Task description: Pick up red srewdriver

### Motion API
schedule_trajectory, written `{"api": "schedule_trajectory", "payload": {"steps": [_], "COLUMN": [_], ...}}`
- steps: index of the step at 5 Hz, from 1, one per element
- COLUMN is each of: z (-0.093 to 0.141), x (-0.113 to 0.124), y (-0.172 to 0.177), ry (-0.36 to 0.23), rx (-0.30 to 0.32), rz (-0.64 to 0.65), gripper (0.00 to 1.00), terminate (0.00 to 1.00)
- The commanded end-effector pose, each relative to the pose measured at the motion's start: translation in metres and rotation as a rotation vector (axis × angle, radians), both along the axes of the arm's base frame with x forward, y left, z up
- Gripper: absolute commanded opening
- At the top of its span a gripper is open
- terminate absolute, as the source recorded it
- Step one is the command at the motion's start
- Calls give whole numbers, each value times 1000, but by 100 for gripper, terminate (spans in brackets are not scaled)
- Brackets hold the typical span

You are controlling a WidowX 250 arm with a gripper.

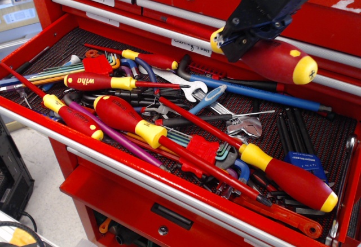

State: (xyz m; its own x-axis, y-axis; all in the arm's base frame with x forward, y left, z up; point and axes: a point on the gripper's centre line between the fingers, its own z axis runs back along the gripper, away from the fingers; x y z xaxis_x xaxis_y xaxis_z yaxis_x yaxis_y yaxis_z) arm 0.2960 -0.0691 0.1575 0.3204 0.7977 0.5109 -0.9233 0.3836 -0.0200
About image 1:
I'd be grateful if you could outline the open red tool drawer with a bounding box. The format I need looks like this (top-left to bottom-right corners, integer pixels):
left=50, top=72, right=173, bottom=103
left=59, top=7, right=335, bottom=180
left=1, top=14, right=360, bottom=246

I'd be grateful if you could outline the purple long hex key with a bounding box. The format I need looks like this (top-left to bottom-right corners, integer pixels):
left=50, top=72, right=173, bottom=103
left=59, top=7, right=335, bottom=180
left=63, top=93, right=170, bottom=173

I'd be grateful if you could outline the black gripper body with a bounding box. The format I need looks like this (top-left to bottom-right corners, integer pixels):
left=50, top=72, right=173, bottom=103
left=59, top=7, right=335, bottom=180
left=218, top=0, right=307, bottom=63

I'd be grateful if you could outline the red yellow Wiha screwdriver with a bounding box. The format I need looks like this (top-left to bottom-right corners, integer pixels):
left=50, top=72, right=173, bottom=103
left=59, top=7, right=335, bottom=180
left=64, top=72, right=190, bottom=91

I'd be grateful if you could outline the red pipe wrench handle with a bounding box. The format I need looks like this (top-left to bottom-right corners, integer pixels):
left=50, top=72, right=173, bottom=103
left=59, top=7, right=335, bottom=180
left=231, top=196, right=323, bottom=239

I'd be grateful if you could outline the large red yellow screwdriver right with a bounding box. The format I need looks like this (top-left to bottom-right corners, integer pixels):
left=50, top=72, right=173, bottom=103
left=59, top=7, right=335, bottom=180
left=158, top=96, right=338, bottom=213

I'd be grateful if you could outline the blue grey handled tool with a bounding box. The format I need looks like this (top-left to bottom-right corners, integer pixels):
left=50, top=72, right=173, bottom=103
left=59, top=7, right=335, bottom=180
left=189, top=85, right=227, bottom=114

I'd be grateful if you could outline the silver open-end wrench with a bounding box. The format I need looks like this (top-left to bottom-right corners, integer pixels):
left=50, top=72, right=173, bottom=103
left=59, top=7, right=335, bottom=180
left=152, top=68, right=208, bottom=102

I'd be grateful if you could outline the large red yellow Phillips screwdriver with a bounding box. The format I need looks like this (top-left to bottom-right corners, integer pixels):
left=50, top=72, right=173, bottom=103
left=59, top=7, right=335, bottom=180
left=93, top=95, right=272, bottom=206

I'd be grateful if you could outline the blue hex key holder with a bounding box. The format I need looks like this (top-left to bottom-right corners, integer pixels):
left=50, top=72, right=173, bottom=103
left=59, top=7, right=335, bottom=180
left=284, top=151, right=329, bottom=184

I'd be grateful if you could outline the white Cutting Tools label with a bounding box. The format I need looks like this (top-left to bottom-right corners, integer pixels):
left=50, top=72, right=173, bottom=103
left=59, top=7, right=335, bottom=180
left=171, top=39, right=212, bottom=57

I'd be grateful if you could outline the silver combination wrench right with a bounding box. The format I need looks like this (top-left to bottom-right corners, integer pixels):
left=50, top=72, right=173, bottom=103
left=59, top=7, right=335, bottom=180
left=329, top=134, right=358, bottom=241

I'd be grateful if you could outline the red tool chest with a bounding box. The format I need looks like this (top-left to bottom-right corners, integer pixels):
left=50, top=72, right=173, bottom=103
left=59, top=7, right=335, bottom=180
left=34, top=0, right=360, bottom=246

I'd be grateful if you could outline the small red yellow screwdriver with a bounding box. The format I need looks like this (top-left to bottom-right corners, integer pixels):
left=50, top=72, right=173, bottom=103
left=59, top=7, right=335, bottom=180
left=85, top=43, right=178, bottom=70

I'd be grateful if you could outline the red hex key holder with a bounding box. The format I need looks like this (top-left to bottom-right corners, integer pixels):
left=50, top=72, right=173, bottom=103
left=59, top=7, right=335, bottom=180
left=179, top=135, right=219, bottom=178
left=82, top=55, right=113, bottom=76

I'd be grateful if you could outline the silver adjustable wrench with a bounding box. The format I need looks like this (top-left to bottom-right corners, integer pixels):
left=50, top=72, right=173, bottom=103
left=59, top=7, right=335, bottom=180
left=206, top=100, right=262, bottom=138

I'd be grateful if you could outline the blue long hex key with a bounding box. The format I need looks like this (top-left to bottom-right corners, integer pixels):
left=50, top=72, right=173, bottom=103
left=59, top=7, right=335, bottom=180
left=177, top=55, right=332, bottom=112

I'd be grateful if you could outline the red hex key holder upper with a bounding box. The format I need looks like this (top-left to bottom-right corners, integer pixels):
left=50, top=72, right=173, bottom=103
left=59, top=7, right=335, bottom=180
left=82, top=55, right=113, bottom=76

